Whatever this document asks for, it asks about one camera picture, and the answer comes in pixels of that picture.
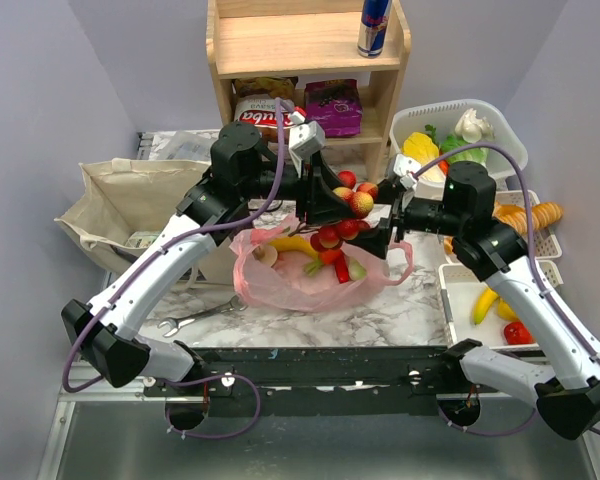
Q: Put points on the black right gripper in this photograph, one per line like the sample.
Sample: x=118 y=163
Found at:
x=389 y=192

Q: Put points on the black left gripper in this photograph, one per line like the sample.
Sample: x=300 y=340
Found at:
x=314 y=193

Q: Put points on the red lychee fruit bunch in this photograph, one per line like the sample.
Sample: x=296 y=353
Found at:
x=332 y=236

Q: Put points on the red chili pepper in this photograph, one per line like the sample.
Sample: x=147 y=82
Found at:
x=341 y=270

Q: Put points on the beige mushroom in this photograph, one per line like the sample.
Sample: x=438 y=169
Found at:
x=266 y=254

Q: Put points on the pink plastic grocery bag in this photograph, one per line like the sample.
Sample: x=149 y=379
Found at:
x=285 y=285

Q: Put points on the canvas tote bag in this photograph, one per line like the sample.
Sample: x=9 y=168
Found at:
x=124 y=197

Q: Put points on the yellow banana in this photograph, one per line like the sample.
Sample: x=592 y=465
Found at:
x=294 y=244
x=483 y=304

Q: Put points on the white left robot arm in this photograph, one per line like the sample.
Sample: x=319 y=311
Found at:
x=105 y=329

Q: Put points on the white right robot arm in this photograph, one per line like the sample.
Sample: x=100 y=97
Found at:
x=566 y=392

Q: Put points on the green white food packet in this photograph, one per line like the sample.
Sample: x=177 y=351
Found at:
x=141 y=239

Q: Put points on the green lettuce piece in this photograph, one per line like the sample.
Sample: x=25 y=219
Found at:
x=356 y=270

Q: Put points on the yellow napa cabbage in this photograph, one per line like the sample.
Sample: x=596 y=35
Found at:
x=421 y=148

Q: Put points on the purple snack bag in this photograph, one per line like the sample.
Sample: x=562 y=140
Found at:
x=336 y=106

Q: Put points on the white tray with fruit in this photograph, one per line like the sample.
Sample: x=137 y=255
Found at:
x=459 y=290

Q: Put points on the green bok choy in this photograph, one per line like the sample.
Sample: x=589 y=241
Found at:
x=467 y=150

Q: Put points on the Chuba cassava chips bag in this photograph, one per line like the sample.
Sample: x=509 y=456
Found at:
x=255 y=101

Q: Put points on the white garlic bulb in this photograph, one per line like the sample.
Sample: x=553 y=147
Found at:
x=473 y=129

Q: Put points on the silver open-end wrench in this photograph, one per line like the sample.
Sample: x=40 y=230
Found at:
x=174 y=324

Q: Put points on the clear plastic parts box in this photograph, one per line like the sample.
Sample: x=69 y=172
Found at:
x=182 y=145

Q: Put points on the white vegetable basket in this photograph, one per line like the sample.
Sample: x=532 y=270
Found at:
x=438 y=121

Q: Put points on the yellow bell pepper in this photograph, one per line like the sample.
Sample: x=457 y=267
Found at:
x=505 y=312

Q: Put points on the white tray with bread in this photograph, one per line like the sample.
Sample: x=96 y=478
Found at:
x=546 y=242

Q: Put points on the Red Bull can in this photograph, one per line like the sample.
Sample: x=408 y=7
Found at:
x=373 y=27

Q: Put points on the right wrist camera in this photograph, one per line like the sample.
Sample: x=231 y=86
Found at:
x=401 y=171

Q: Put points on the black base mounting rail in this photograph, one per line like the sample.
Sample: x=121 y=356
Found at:
x=309 y=381

